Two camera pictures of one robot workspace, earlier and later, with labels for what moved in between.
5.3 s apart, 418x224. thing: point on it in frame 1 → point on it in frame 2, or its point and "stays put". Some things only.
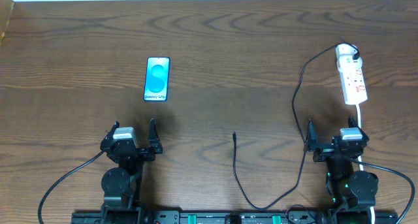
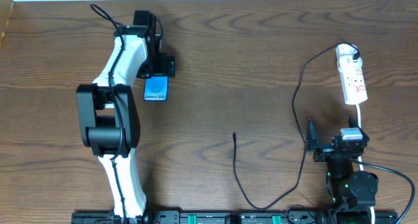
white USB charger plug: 347,63 stays put
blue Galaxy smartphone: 157,79 stays put
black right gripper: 327,149 stays put
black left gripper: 140,153 → 163,66
